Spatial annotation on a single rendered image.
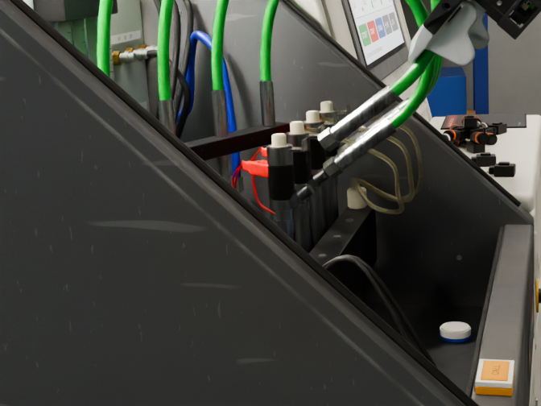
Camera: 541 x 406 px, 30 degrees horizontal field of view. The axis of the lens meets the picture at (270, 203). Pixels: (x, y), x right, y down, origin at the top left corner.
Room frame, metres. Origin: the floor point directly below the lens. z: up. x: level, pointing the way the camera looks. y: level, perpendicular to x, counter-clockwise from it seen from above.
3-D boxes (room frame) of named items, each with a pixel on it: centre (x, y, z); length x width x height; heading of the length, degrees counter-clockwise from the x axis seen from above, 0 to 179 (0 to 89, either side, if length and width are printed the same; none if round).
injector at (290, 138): (1.15, -0.05, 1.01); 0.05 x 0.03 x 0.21; 74
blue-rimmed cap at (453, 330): (1.21, -0.23, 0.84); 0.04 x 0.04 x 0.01
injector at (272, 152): (1.08, -0.02, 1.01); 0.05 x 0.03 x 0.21; 74
